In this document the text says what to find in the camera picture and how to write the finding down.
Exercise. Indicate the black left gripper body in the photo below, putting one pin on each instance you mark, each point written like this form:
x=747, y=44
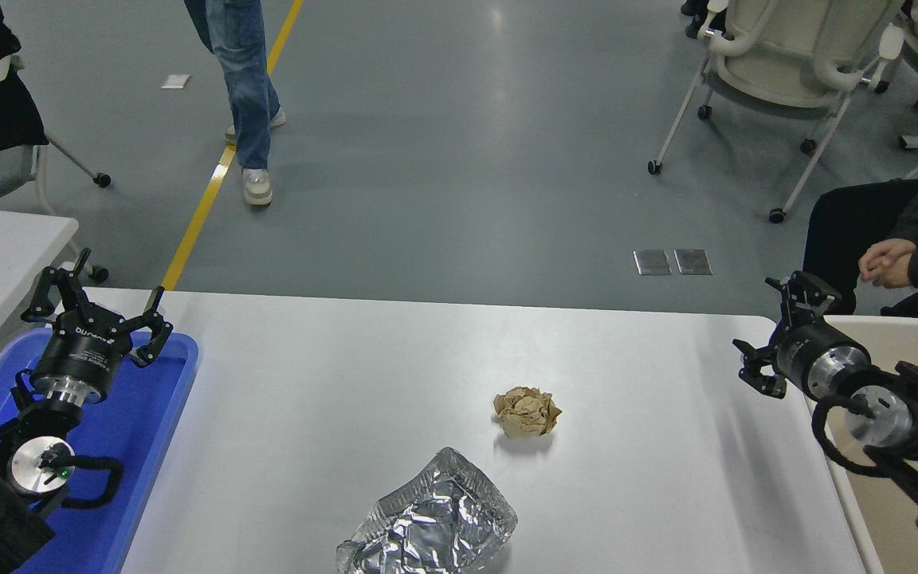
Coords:
x=80, y=351

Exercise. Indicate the white rolling chair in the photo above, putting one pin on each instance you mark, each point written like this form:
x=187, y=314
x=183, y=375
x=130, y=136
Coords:
x=778, y=56

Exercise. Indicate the person's left hand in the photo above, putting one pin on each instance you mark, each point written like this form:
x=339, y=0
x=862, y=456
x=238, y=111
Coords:
x=893, y=275

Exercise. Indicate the foil tray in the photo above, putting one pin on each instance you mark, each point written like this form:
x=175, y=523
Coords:
x=435, y=526

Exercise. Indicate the blue plastic tray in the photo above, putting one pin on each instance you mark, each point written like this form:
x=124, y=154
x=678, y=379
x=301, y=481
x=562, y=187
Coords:
x=140, y=446

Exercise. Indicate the white paper scrap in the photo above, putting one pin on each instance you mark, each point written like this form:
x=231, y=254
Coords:
x=174, y=81

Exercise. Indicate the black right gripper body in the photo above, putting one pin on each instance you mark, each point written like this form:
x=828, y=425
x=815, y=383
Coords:
x=806, y=351

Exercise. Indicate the metal floor plate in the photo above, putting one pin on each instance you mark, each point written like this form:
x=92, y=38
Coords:
x=693, y=261
x=653, y=262

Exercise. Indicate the person's right hand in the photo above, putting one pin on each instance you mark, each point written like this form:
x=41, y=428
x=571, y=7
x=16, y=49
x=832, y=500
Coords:
x=885, y=249

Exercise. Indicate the tan paper ball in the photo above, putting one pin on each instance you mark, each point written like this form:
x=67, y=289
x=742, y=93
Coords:
x=527, y=412

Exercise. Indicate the person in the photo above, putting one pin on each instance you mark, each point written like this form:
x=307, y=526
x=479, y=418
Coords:
x=841, y=223
x=248, y=72
x=702, y=24

